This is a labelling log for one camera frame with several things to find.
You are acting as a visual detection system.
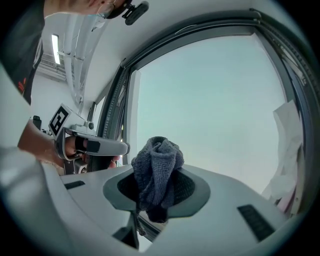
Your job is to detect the white ceiling pipes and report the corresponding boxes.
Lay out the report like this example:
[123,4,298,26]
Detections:
[57,13,111,107]

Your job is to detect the white air vent grille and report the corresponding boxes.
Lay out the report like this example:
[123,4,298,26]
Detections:
[38,52,67,81]

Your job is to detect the person's face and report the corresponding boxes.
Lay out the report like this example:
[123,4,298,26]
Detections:
[71,0,131,20]

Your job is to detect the dark grey window frame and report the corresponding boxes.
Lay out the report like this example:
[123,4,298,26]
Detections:
[96,7,320,245]

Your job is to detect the grey knitted cloth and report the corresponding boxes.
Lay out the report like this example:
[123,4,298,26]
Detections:
[131,136,186,236]

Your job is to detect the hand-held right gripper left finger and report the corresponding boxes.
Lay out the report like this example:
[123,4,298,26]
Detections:
[59,163,141,251]

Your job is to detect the window glass pane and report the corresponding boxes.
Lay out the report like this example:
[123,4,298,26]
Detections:
[136,33,288,196]

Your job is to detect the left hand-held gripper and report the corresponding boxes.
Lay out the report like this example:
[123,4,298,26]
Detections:
[48,102,131,175]

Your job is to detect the black device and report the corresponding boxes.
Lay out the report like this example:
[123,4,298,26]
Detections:
[32,115,43,131]

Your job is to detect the person's black shirt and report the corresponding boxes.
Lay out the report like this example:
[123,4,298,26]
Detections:
[0,0,46,106]

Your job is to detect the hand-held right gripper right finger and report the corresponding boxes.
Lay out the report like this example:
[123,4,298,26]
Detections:
[144,164,305,256]

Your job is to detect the person's left hand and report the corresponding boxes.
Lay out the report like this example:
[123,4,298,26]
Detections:
[64,136,89,160]

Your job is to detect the black head-worn camera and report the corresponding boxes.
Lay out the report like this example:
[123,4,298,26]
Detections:
[121,0,150,26]

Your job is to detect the eyeglasses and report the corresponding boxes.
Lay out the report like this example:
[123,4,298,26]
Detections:
[96,1,118,20]

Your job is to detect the long ceiling light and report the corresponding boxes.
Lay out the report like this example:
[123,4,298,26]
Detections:
[51,34,61,66]

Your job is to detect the person's left forearm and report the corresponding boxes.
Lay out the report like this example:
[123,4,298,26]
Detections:
[17,119,65,169]

